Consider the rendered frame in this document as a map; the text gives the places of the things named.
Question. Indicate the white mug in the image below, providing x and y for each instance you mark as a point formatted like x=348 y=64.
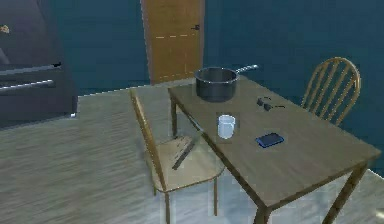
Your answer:
x=226 y=127

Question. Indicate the dark grey pot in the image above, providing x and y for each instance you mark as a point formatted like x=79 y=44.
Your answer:
x=216 y=83

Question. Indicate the brown wooden chair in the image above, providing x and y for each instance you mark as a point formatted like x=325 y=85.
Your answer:
x=186 y=166
x=333 y=87

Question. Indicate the brown wooden door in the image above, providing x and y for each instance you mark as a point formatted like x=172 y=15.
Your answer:
x=173 y=40

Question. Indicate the black sunglasses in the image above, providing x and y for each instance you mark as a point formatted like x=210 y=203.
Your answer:
x=267 y=104

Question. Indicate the blue phone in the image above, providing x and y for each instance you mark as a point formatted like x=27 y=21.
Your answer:
x=270 y=139

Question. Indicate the brown wooden table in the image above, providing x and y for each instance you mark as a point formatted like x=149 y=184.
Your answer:
x=300 y=160

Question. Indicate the dark grey fridge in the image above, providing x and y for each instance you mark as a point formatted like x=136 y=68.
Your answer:
x=33 y=66

